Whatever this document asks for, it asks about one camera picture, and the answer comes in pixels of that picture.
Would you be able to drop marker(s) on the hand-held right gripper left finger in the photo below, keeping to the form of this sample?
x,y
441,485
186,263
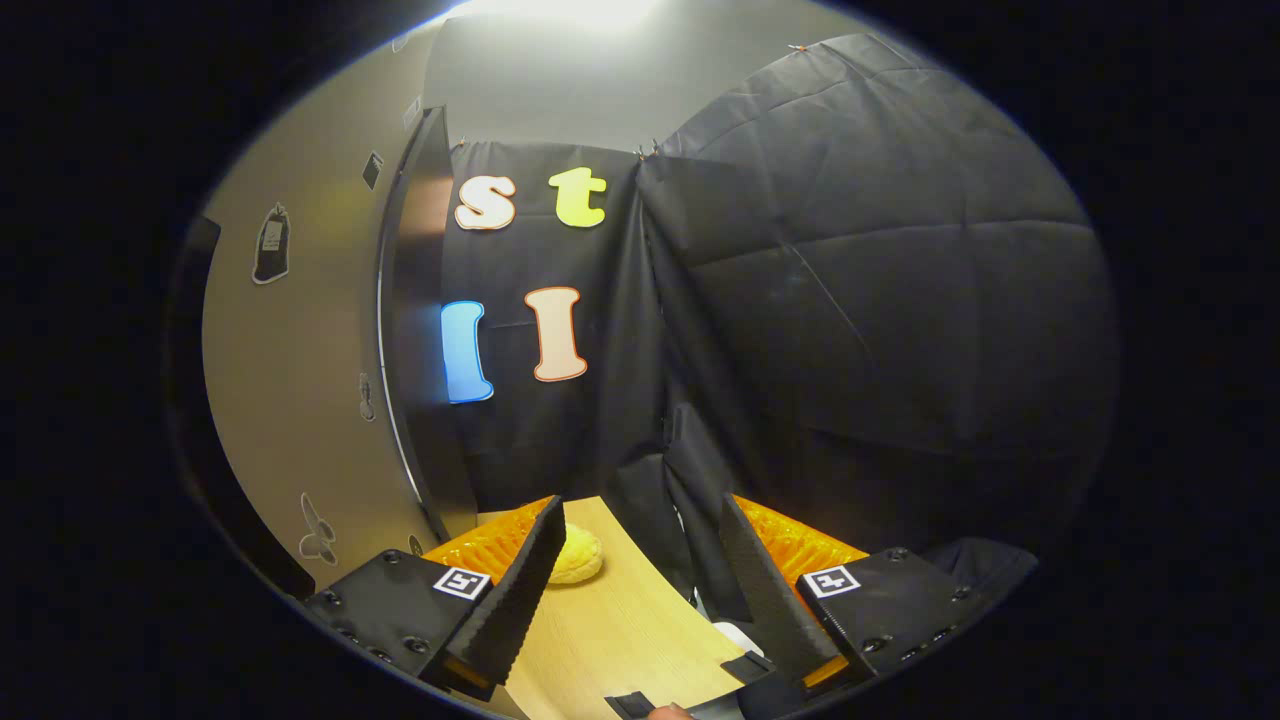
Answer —
x,y
520,590

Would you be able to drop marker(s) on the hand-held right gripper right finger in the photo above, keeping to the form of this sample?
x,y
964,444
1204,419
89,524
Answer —
x,y
765,600

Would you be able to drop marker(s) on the grey cabinet door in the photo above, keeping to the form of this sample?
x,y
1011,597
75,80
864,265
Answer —
x,y
300,380

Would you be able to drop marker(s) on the yellow round bun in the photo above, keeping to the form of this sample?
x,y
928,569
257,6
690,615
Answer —
x,y
580,555

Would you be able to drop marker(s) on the black backdrop cloth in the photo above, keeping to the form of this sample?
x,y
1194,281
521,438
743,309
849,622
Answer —
x,y
850,300

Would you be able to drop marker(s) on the ceiling light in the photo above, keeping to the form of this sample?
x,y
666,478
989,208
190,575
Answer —
x,y
560,10

